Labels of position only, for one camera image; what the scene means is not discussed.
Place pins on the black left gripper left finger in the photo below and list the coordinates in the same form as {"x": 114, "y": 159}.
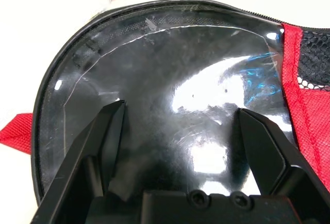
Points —
{"x": 77, "y": 170}

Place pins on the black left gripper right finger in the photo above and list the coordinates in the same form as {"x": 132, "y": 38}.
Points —
{"x": 278, "y": 162}

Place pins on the black red paddle case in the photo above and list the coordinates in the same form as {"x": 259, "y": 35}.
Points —
{"x": 309, "y": 110}

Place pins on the black rubber ping-pong paddle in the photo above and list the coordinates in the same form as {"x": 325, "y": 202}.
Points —
{"x": 159, "y": 74}

